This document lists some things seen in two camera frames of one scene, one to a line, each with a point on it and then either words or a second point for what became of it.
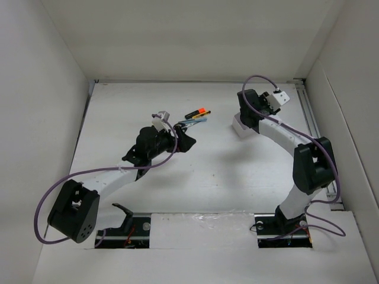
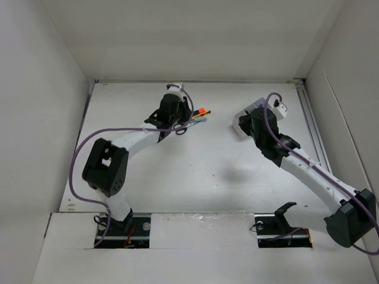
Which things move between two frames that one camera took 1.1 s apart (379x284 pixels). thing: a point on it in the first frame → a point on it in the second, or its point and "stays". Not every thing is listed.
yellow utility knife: x=201 y=114 stays
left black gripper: x=184 y=142 → x=186 y=112
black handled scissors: x=184 y=126 stays
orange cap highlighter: x=200 y=110 stays
